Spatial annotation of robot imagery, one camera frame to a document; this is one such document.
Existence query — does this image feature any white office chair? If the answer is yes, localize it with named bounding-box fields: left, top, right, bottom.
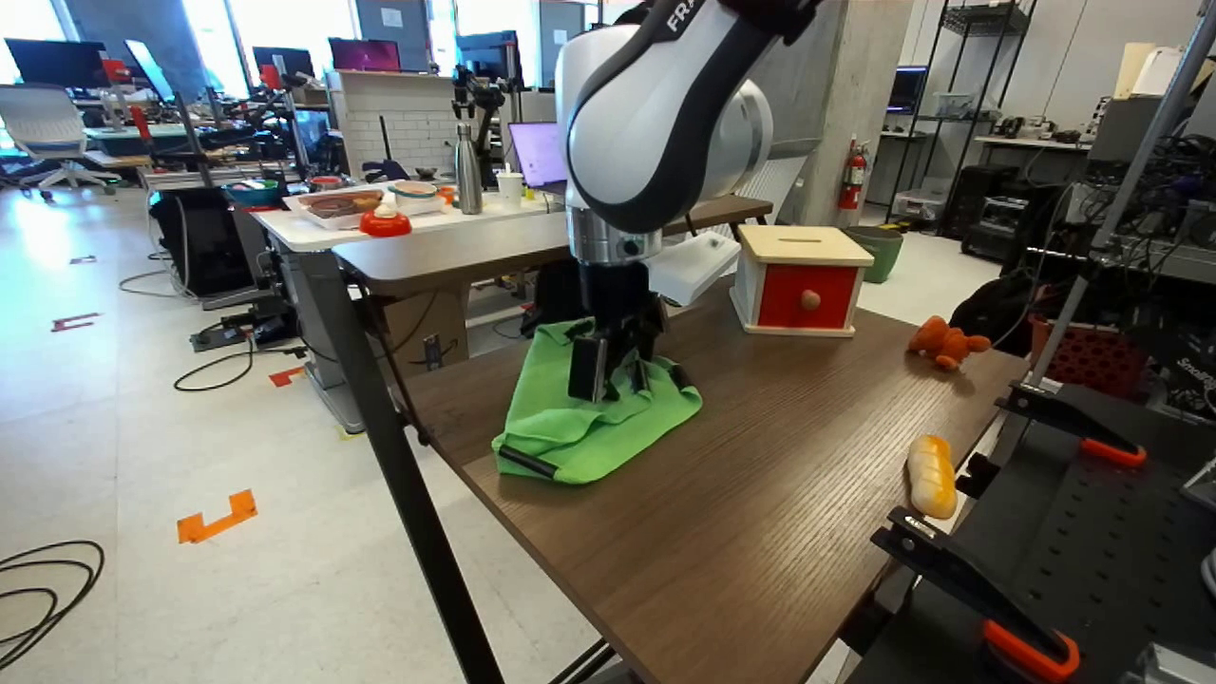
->
left=0, top=83, right=121, bottom=196

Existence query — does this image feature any green bin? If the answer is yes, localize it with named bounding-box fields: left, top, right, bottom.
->
left=853, top=226, right=905, bottom=283

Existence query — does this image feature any red perforated crate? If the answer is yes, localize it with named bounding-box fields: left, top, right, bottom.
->
left=1047, top=324, right=1147, bottom=398

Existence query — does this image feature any black metal shelf rack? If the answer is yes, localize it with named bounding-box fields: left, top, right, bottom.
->
left=886, top=0, right=1040, bottom=221

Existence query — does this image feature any near black orange clamp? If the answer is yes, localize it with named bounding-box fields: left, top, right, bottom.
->
left=871, top=505, right=1082, bottom=684

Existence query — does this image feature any wooden box with red drawer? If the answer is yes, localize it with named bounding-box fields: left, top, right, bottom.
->
left=729, top=224, right=874, bottom=336

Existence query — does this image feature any orange plush toy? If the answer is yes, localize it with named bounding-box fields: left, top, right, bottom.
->
left=910, top=316, right=987, bottom=373

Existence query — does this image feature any metal water bottle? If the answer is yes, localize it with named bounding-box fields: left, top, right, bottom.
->
left=456, top=116, right=482, bottom=217

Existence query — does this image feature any open laptop purple screen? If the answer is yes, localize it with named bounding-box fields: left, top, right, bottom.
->
left=508, top=121, right=567, bottom=191

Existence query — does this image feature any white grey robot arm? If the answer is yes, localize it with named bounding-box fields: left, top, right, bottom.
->
left=560, top=0, right=821, bottom=401

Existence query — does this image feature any far black orange clamp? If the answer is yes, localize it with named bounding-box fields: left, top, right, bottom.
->
left=1002, top=383, right=1147, bottom=472

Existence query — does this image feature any orange tape floor marker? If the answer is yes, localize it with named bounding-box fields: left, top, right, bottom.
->
left=175, top=488, right=258, bottom=543

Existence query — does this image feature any black cable on floor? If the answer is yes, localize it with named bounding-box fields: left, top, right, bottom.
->
left=0, top=534, right=109, bottom=677

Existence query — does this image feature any metal tripod pole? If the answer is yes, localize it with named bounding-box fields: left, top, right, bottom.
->
left=1020, top=0, right=1216, bottom=395

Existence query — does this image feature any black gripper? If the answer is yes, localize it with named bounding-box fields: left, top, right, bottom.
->
left=567, top=263, right=667, bottom=401

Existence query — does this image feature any black orange clamp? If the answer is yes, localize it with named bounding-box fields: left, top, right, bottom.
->
left=1002, top=383, right=1147, bottom=472
left=871, top=505, right=1082, bottom=684

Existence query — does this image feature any red fire extinguisher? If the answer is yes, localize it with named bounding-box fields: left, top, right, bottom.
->
left=838, top=141, right=871, bottom=217

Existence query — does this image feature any white tray with bowls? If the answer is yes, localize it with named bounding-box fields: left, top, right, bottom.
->
left=288, top=184, right=446, bottom=226

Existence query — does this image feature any orange object on desk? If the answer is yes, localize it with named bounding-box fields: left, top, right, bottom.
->
left=359, top=213, right=411, bottom=239

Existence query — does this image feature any yellow bread roll toy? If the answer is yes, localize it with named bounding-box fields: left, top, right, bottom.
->
left=905, top=438, right=957, bottom=520

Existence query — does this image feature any green cloth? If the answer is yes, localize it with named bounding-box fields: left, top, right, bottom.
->
left=491, top=317, right=703, bottom=486

